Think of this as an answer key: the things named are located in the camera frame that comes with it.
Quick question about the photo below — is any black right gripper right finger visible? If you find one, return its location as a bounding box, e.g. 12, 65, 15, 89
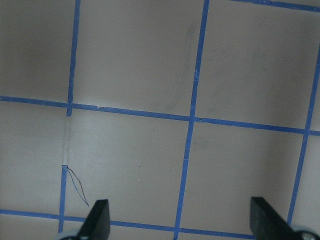
250, 197, 303, 240

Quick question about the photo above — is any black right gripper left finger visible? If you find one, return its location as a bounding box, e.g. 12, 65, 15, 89
75, 199, 111, 240

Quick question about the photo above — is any loose thin thread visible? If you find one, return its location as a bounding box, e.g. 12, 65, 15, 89
65, 165, 90, 207

